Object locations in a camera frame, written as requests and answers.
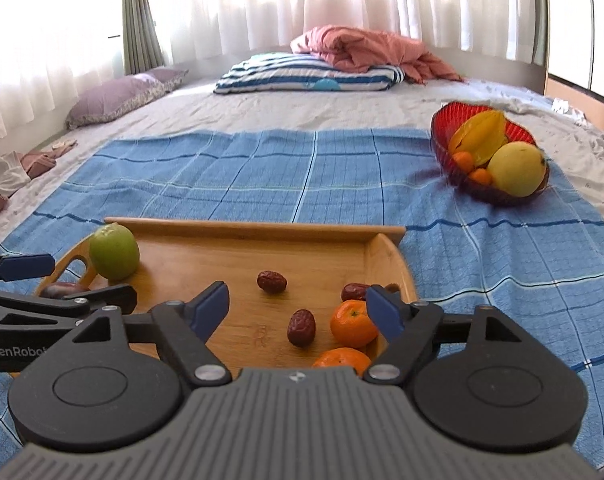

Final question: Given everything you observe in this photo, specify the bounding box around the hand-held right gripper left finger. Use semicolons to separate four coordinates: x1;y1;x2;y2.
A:
52;281;233;387

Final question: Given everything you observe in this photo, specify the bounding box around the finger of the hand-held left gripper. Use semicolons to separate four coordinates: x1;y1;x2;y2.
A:
0;253;56;286
0;284;139;333

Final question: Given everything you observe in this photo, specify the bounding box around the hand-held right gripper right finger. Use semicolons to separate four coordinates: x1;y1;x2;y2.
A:
364;285;543;386

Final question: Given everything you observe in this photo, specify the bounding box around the tangerine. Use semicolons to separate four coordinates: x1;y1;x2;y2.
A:
330;300;380;347
311;347;373;376

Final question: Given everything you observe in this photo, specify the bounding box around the red date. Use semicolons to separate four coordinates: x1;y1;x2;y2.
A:
257;270;288;294
341;283;373;302
287;309;316;347

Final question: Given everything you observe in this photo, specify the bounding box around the wooden tray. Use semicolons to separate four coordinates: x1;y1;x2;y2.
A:
34;216;418;381

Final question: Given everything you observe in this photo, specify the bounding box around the green apple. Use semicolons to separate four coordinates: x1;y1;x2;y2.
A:
89;223;140;282

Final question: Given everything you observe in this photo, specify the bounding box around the pink garment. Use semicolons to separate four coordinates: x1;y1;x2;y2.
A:
19;150;58;179

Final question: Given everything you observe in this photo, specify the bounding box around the blue checked blanket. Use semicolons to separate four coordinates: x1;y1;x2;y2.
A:
0;127;604;471

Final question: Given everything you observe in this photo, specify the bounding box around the purple pillow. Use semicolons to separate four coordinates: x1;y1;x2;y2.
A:
65;66;189;131

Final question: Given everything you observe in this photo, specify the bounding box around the red glass bowl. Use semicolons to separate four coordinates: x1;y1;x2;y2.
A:
430;101;550;207

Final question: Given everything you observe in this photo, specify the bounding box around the yellow pear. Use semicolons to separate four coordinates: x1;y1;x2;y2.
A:
487;141;548;198

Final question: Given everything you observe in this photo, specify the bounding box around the yellow starfruit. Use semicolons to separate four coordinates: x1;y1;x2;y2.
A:
448;110;509;167

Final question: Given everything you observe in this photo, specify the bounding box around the blue striped pillow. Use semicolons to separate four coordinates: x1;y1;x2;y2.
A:
213;52;406;95

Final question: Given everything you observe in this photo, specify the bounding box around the pink quilt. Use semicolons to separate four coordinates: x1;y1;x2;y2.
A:
290;25;468;86

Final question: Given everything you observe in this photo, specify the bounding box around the green curtain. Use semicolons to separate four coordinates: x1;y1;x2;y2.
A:
122;0;164;76
532;0;550;68

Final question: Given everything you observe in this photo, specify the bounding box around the white patterned cloth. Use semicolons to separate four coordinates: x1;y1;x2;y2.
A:
551;97;589;126

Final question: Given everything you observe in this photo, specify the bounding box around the white sheer curtain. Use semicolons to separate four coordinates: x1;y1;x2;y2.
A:
0;0;548;151

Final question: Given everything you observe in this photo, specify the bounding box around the white wardrobe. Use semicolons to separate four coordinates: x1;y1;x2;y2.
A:
544;0;604;111

